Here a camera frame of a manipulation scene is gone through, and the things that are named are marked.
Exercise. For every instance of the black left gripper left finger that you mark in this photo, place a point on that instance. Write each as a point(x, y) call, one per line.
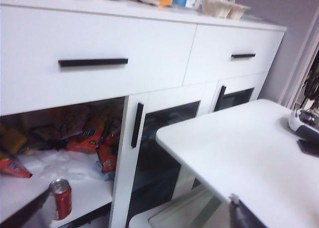
point(25, 213)

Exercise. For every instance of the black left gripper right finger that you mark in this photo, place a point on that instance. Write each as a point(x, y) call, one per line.
point(246, 218)

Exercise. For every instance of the red beverage can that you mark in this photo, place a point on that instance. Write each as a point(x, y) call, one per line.
point(62, 200)

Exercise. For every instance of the white glass-panel cabinet door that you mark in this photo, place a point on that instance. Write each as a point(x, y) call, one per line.
point(236, 84)
point(122, 163)

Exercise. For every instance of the white cabinet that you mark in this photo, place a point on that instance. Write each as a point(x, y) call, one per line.
point(149, 16)

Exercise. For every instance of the white plastic bag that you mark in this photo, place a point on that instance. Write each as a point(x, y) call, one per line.
point(62, 163)

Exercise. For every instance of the white black device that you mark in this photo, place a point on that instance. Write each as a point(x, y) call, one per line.
point(301, 123)

